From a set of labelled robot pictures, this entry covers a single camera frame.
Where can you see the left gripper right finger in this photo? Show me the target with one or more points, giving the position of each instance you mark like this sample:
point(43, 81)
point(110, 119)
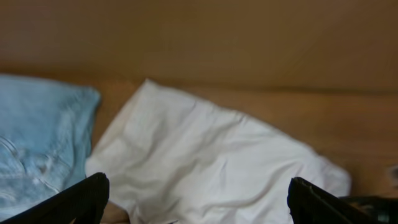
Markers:
point(310, 204)

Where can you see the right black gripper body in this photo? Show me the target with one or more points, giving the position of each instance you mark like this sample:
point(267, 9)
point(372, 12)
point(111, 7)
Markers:
point(382, 209)

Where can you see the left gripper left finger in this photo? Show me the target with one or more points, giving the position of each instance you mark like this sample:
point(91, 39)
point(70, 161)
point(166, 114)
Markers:
point(82, 203)

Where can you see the beige khaki shorts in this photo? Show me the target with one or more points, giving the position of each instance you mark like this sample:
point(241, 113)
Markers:
point(174, 157)

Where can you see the folded light blue jeans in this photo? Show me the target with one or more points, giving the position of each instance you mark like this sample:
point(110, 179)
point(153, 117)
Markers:
point(46, 130)

